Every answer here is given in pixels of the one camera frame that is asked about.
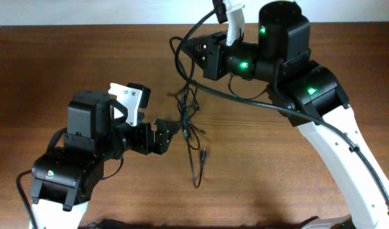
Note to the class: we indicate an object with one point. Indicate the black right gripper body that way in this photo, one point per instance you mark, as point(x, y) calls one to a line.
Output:
point(213, 59)

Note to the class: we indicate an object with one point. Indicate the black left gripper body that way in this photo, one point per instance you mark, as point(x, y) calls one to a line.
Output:
point(139, 138)

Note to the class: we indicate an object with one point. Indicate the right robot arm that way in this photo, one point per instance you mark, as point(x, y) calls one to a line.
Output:
point(306, 93)

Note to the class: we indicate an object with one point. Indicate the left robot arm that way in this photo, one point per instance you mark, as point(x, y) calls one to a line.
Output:
point(101, 126)

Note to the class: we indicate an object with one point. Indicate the black object at table edge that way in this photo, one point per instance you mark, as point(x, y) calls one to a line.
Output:
point(108, 224)

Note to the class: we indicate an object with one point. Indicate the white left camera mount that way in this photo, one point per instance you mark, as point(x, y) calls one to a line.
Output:
point(129, 98)

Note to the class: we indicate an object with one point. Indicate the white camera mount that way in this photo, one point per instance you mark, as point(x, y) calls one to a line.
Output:
point(235, 19)
point(129, 98)

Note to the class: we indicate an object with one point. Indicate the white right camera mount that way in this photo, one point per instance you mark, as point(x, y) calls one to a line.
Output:
point(235, 19)

